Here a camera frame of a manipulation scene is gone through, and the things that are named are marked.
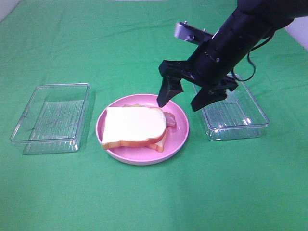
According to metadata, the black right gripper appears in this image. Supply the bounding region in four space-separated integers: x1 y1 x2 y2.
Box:
157 36 239 112

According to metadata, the bacon strip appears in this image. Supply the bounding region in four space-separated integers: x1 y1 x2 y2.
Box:
164 112 177 127

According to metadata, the bread slice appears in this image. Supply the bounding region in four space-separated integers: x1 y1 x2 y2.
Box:
101 106 167 149
147 130 167 152

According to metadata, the yellow cheese slice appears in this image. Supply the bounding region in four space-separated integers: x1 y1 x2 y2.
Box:
123 103 144 107

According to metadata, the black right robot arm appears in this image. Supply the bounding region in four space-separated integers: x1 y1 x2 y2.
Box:
157 0 308 111

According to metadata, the pink round plate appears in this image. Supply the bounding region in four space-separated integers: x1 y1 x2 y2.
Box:
106 93 190 166

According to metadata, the clear right plastic container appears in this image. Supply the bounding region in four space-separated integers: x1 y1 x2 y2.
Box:
198 82 270 141

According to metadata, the clear plastic container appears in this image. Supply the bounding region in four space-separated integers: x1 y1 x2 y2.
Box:
198 82 270 141
10 83 90 155

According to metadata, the green tablecloth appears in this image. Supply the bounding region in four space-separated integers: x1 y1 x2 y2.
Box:
0 0 308 231

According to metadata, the clear left plastic container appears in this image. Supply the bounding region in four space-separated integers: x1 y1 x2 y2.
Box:
10 83 90 155

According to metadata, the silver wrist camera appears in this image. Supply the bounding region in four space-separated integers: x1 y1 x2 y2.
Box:
174 22 213 45

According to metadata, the black cable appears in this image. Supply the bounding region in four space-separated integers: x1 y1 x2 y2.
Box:
231 31 275 84

